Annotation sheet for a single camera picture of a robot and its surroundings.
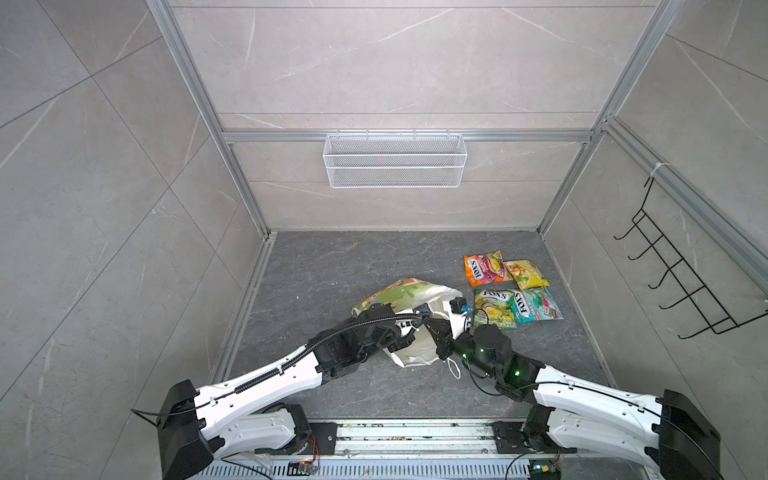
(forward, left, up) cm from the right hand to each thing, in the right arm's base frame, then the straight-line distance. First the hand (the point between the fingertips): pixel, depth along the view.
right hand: (425, 319), depth 75 cm
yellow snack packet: (+23, -38, -14) cm, 47 cm away
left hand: (+1, +4, +6) cm, 7 cm away
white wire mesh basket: (+54, +6, +12) cm, 56 cm away
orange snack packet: (+27, -26, -15) cm, 40 cm away
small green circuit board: (-31, -27, -19) cm, 45 cm away
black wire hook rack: (+1, -58, +14) cm, 59 cm away
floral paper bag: (+2, -1, +6) cm, 6 cm away
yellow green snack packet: (+12, -25, -15) cm, 31 cm away
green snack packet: (+13, -38, -16) cm, 43 cm away
